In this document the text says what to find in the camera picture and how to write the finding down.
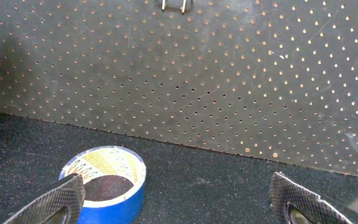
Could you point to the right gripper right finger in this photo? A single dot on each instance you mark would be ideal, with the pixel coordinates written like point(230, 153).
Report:
point(294, 195)

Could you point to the black pegboard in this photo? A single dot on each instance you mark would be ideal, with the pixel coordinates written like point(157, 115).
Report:
point(179, 81)

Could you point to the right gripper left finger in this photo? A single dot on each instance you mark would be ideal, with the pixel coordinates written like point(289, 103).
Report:
point(61, 196)

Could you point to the roll of blue tape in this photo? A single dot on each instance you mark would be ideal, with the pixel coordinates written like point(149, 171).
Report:
point(117, 199)

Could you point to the metal hook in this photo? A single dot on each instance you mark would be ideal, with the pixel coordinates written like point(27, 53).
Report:
point(174, 5)

